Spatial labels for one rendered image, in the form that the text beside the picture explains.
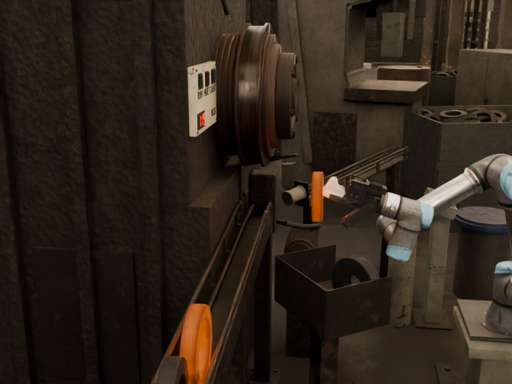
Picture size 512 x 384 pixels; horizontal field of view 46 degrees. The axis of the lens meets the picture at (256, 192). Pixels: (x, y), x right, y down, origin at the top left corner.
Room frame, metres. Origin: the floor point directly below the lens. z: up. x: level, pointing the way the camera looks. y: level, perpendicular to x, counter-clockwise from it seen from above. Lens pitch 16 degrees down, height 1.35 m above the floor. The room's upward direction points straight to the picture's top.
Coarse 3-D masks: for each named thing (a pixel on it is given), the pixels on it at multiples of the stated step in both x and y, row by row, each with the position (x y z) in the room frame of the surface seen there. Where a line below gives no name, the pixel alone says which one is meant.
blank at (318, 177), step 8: (312, 176) 1.79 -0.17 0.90; (320, 176) 1.79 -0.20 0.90; (312, 184) 1.76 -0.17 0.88; (320, 184) 1.76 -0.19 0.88; (312, 192) 1.75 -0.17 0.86; (320, 192) 1.75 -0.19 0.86; (312, 200) 1.74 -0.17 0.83; (320, 200) 1.74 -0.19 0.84; (312, 208) 1.74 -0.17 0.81; (320, 208) 1.74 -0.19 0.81; (312, 216) 1.76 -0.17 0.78; (320, 216) 1.75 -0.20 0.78
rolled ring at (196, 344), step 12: (192, 312) 1.12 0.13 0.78; (204, 312) 1.14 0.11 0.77; (192, 324) 1.09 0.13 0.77; (204, 324) 1.18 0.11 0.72; (192, 336) 1.07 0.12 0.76; (204, 336) 1.19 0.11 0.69; (180, 348) 1.05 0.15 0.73; (192, 348) 1.05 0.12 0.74; (204, 348) 1.18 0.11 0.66; (192, 360) 1.04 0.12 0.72; (204, 360) 1.17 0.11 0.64; (192, 372) 1.04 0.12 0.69; (204, 372) 1.14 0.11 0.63
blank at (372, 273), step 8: (352, 256) 1.51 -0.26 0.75; (360, 256) 1.50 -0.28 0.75; (336, 264) 1.53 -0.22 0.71; (344, 264) 1.51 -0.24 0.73; (352, 264) 1.49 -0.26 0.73; (360, 264) 1.46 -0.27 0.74; (368, 264) 1.47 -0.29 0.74; (336, 272) 1.53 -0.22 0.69; (344, 272) 1.51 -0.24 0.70; (352, 272) 1.49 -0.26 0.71; (360, 272) 1.46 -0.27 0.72; (368, 272) 1.45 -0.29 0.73; (376, 272) 1.46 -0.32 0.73; (336, 280) 1.53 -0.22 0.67; (344, 280) 1.51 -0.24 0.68; (360, 280) 1.46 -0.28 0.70; (368, 280) 1.44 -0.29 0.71
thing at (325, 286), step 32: (288, 256) 1.60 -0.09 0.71; (320, 256) 1.65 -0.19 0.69; (288, 288) 1.52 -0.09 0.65; (320, 288) 1.38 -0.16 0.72; (352, 288) 1.39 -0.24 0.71; (384, 288) 1.43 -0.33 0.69; (320, 320) 1.37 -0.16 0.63; (352, 320) 1.39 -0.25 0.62; (384, 320) 1.44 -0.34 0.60; (320, 352) 1.50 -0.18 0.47
